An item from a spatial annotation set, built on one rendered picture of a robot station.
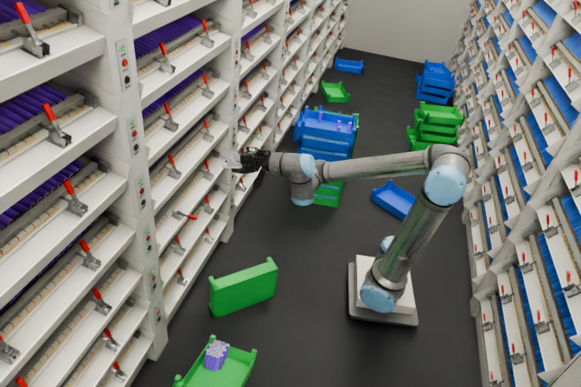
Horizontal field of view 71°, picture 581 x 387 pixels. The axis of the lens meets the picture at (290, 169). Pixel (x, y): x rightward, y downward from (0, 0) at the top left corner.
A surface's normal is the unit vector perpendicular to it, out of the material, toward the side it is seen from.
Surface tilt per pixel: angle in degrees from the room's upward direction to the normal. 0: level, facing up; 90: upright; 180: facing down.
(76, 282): 17
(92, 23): 90
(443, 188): 84
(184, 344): 0
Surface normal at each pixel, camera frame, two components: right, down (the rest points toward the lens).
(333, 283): 0.11, -0.81
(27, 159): 0.38, -0.70
